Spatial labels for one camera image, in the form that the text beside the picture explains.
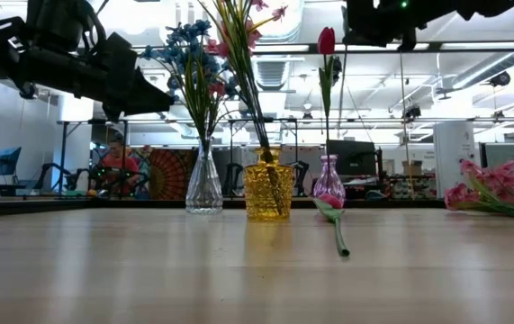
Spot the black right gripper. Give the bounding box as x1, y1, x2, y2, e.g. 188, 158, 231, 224
341, 0, 419, 51

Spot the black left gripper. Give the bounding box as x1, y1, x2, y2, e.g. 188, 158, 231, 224
17, 0, 176, 122

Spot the pink flower bunch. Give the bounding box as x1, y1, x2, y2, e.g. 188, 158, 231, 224
197, 0, 289, 216
443, 158, 514, 221

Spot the clear glass vase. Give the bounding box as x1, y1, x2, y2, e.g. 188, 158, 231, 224
185, 135, 224, 215

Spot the yellow glass vase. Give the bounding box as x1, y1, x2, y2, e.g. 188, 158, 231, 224
242, 147, 295, 222

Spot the pink glass vase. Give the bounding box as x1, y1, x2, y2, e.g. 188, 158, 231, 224
312, 154, 347, 208

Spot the person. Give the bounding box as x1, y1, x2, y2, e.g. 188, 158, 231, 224
97, 131, 144, 200

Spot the colourful patterned tapestry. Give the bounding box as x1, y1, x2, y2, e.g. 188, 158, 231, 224
135, 144, 200, 203

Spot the black computer monitor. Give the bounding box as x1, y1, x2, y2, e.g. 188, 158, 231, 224
326, 139, 378, 177

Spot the blue-lit monitor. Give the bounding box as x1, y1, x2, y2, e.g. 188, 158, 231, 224
0, 146, 23, 177

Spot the black aluminium table frame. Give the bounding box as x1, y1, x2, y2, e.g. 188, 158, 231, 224
0, 195, 514, 221

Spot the silver ventilation duct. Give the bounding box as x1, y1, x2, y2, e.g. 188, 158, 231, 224
249, 0, 306, 92

